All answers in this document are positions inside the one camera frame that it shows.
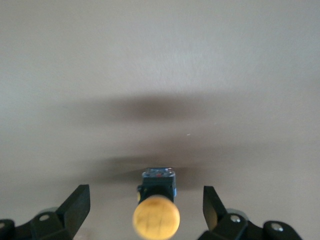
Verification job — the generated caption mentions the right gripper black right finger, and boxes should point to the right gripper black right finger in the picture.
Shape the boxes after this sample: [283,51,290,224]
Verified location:
[198,186,263,240]

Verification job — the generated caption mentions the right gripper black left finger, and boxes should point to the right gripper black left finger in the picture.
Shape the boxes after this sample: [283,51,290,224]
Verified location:
[29,184,91,240]

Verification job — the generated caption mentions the yellow push button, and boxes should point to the yellow push button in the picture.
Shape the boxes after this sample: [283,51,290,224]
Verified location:
[132,167,181,240]

